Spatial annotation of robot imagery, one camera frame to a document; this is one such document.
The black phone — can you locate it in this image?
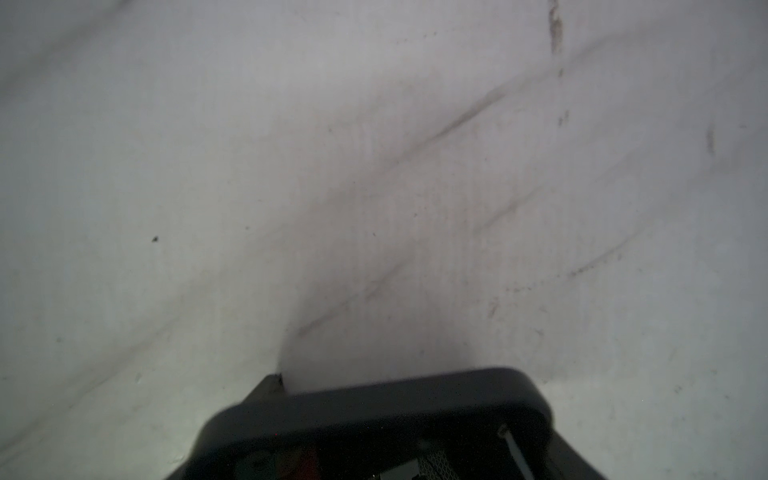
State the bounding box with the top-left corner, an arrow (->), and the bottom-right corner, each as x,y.
173,368 -> 599,479

